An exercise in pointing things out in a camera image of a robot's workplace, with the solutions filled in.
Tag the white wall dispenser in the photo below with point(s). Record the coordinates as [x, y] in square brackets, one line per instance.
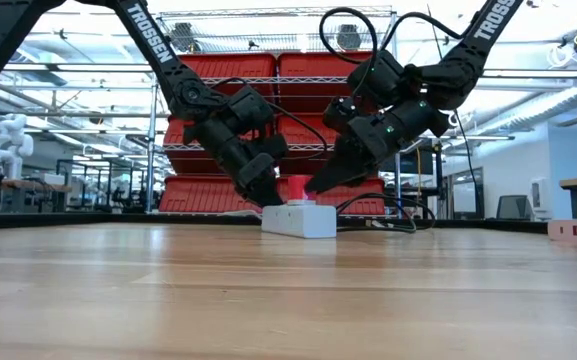
[540, 195]

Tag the black aluminium table frame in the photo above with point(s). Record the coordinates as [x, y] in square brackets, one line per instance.
[118, 220]

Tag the wooden work table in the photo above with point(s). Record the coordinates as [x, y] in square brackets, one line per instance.
[33, 185]

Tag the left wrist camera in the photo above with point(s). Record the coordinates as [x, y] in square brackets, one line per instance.
[272, 146]

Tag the round ceiling camera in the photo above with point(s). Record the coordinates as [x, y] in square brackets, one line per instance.
[454, 121]

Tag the long white power strip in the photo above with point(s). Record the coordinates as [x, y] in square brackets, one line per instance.
[298, 222]

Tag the pink USB charger adapter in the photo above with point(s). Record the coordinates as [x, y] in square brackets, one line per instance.
[570, 231]

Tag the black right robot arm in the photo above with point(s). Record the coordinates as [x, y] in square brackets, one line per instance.
[488, 25]

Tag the white box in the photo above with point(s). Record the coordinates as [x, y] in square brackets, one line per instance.
[54, 179]

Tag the red plastic storage bin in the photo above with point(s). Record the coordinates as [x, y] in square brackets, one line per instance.
[303, 131]
[172, 135]
[298, 67]
[193, 196]
[363, 204]
[238, 65]

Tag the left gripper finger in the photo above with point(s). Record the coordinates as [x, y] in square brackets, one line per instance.
[267, 192]

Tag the white ceiling duct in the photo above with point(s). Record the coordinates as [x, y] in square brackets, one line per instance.
[558, 107]

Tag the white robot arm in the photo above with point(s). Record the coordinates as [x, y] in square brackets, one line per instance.
[10, 145]

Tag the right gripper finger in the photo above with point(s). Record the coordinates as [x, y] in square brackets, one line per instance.
[348, 170]

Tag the grey chair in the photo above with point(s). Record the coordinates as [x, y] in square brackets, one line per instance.
[515, 207]

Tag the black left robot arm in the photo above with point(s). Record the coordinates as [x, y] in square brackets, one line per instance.
[153, 45]

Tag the red USB charger adapter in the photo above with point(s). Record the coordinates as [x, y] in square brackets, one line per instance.
[299, 189]

